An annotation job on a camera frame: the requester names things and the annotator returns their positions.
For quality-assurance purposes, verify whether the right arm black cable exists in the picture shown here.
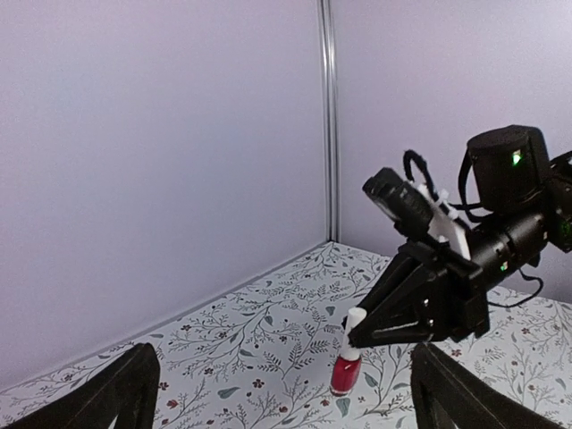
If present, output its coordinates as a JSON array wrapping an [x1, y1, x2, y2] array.
[[401, 149, 443, 202]]

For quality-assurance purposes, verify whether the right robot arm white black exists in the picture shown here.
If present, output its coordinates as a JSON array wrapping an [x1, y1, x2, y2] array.
[[347, 125, 571, 349]]

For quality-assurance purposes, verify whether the white nail polish cap brush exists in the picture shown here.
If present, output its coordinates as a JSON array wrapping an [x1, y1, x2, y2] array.
[[340, 307, 367, 361]]

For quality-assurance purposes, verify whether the red nail polish bottle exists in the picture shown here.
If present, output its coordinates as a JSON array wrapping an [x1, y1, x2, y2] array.
[[330, 347, 361, 397]]

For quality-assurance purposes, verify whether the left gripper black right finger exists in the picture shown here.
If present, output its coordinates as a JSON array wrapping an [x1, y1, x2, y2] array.
[[410, 343, 559, 429]]

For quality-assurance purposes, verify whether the floral patterned table cloth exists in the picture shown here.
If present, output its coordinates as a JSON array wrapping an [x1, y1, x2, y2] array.
[[0, 240, 572, 429]]

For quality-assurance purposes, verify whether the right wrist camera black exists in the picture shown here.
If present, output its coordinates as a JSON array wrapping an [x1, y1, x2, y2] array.
[[361, 167, 473, 260]]

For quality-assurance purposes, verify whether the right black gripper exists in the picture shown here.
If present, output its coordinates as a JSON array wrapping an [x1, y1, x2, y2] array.
[[348, 240, 490, 349]]

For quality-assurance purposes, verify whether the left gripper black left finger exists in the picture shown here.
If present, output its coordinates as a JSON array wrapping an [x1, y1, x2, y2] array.
[[9, 343, 160, 429]]

